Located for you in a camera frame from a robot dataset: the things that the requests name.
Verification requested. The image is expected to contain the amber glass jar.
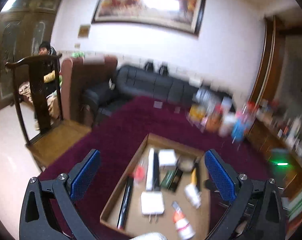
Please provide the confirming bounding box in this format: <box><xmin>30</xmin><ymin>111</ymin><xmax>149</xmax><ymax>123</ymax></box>
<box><xmin>205</xmin><ymin>112</ymin><xmax>222</xmax><ymax>132</ymax></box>

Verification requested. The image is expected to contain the framed horse painting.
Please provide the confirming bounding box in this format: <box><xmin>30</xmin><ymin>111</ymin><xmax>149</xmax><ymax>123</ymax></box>
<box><xmin>91</xmin><ymin>0</ymin><xmax>206</xmax><ymax>35</ymax></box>

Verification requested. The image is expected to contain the white label plastic jar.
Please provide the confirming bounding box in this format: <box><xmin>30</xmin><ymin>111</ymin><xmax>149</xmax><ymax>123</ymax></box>
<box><xmin>218</xmin><ymin>113</ymin><xmax>237</xmax><ymax>137</ymax></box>

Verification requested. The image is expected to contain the white square charger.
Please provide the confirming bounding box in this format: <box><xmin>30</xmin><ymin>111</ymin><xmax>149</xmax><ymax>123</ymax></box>
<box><xmin>158</xmin><ymin>149</ymin><xmax>178</xmax><ymax>167</ymax></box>

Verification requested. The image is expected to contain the dark wooden chair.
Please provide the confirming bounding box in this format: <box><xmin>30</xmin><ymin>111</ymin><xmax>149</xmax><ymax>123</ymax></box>
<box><xmin>5</xmin><ymin>54</ymin><xmax>91</xmax><ymax>169</ymax></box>

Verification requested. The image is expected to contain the maroon tablecloth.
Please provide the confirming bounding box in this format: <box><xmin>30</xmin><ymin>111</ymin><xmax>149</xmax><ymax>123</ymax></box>
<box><xmin>39</xmin><ymin>97</ymin><xmax>273</xmax><ymax>239</ymax></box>

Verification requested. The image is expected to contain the brown armchair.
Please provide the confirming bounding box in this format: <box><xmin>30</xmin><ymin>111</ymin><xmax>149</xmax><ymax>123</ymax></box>
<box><xmin>60</xmin><ymin>55</ymin><xmax>118</xmax><ymax>126</ymax></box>

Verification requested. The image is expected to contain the blue cartoon snack jar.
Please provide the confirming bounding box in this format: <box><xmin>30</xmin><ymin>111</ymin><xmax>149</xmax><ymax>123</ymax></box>
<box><xmin>231</xmin><ymin>115</ymin><xmax>252</xmax><ymax>142</ymax></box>

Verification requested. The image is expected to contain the seated person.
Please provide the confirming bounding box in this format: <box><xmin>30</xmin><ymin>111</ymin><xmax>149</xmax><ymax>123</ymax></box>
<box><xmin>18</xmin><ymin>40</ymin><xmax>64</xmax><ymax>131</ymax></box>

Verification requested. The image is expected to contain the dark wooden wardrobe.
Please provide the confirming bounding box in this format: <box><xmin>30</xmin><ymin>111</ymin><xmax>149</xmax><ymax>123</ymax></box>
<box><xmin>0</xmin><ymin>0</ymin><xmax>61</xmax><ymax>109</ymax></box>

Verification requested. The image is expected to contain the dark grey sofa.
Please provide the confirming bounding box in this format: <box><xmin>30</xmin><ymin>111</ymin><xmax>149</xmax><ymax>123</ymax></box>
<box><xmin>82</xmin><ymin>64</ymin><xmax>198</xmax><ymax>120</ymax></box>

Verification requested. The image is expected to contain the large white power adapter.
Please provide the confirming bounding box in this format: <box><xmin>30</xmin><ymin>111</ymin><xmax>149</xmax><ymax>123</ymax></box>
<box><xmin>141</xmin><ymin>191</ymin><xmax>165</xmax><ymax>223</ymax></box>

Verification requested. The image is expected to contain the wooden tray box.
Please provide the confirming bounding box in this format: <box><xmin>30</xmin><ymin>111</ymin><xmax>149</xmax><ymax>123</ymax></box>
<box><xmin>100</xmin><ymin>133</ymin><xmax>210</xmax><ymax>239</ymax></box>

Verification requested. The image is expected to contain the white bottle orange cap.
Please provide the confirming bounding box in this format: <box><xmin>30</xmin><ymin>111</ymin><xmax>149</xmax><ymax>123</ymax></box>
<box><xmin>184</xmin><ymin>184</ymin><xmax>201</xmax><ymax>209</ymax></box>

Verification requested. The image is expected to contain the black gold tube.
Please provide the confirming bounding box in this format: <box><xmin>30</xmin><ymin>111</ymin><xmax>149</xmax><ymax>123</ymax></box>
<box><xmin>168</xmin><ymin>168</ymin><xmax>183</xmax><ymax>192</ymax></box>

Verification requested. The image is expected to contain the black marker red cap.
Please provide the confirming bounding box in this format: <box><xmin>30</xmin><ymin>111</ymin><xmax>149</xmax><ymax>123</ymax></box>
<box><xmin>117</xmin><ymin>176</ymin><xmax>134</xmax><ymax>230</ymax></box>

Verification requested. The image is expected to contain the black pen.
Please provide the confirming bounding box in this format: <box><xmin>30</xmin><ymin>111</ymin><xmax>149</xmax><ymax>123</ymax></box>
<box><xmin>153</xmin><ymin>151</ymin><xmax>160</xmax><ymax>191</ymax></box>

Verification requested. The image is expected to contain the wooden brick pattern cabinet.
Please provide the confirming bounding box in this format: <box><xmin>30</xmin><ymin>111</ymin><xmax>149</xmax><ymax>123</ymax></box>
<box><xmin>245</xmin><ymin>100</ymin><xmax>302</xmax><ymax>199</ymax></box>

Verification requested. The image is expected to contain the clear packaged red item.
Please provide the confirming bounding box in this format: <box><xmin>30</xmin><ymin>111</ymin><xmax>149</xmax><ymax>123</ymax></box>
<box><xmin>172</xmin><ymin>201</ymin><xmax>195</xmax><ymax>240</ymax></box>

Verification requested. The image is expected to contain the yellow utility knife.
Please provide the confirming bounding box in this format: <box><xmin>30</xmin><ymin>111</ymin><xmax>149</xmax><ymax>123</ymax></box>
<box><xmin>191</xmin><ymin>158</ymin><xmax>201</xmax><ymax>191</ymax></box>

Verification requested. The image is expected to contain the blue clear utility knife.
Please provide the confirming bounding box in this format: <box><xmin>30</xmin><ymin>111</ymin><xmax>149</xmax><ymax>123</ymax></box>
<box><xmin>146</xmin><ymin>148</ymin><xmax>155</xmax><ymax>191</ymax></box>

